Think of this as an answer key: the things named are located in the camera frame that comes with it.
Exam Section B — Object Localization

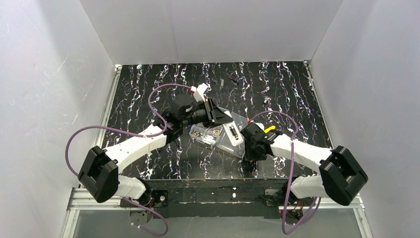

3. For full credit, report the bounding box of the purple cable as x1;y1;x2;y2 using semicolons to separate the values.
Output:
249;111;322;235
65;83;198;237

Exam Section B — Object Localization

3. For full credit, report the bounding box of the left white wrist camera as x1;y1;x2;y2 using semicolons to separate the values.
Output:
190;83;209;103

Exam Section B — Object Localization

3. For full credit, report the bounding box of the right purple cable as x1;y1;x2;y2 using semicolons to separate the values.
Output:
249;111;322;235

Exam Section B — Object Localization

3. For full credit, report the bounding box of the clear plastic screw box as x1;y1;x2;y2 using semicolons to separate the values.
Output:
189;113;248;159

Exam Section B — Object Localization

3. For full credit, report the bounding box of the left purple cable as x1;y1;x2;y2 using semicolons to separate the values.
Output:
65;83;198;237

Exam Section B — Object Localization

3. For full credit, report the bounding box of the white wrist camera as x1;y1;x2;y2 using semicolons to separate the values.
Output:
249;120;264;130
190;83;209;103

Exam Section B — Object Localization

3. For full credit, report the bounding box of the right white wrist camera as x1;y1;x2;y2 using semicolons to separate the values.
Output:
249;120;264;130

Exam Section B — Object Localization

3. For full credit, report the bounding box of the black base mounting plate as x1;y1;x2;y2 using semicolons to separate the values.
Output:
135;178;287;219

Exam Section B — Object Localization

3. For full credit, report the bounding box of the yellow handled screwdriver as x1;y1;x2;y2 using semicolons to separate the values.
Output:
264;125;276;133

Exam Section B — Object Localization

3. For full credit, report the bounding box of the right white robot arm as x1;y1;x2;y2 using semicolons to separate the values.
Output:
241;122;368;206

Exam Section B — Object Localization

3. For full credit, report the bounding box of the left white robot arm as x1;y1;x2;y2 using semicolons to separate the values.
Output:
77;94;233;203

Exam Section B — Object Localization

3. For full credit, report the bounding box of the aluminium frame rail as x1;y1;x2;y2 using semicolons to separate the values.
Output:
61;64;122;238

